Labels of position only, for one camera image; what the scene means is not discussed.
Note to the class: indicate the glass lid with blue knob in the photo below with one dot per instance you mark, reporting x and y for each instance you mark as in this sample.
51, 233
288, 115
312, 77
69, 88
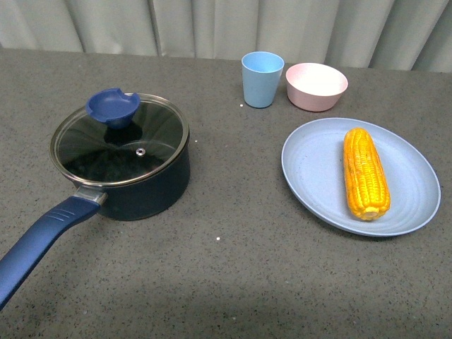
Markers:
119, 138

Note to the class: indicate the yellow corn cob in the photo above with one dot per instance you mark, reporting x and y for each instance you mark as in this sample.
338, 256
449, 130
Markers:
367, 192

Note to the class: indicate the dark blue saucepan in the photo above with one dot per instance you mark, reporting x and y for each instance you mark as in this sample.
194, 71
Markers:
129, 202

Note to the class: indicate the light blue plastic plate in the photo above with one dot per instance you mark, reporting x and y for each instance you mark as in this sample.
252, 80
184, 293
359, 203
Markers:
312, 162

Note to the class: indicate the light blue plastic cup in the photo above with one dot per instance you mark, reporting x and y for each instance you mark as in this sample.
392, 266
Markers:
261, 72

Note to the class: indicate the pink plastic bowl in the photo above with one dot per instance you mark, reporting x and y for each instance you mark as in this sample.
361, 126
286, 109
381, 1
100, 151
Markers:
315, 87

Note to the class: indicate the grey-white curtain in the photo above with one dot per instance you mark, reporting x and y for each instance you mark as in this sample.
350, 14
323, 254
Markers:
399, 35

